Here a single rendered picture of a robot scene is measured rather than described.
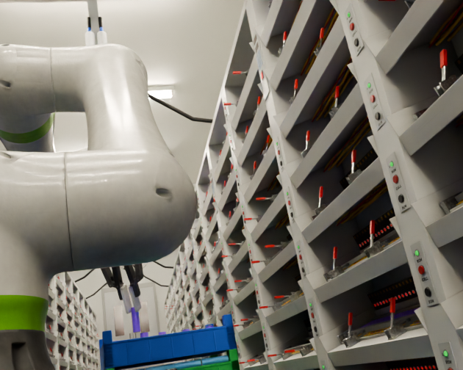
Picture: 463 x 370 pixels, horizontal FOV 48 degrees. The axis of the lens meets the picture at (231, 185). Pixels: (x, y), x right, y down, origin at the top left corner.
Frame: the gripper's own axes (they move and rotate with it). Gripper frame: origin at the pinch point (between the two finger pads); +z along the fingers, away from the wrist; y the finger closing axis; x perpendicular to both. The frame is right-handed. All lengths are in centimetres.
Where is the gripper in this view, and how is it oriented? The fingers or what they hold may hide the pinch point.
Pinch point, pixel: (130, 298)
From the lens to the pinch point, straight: 139.0
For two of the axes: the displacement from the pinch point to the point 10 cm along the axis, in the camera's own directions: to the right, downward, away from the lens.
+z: 2.5, 9.7, 0.9
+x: 1.5, -1.3, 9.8
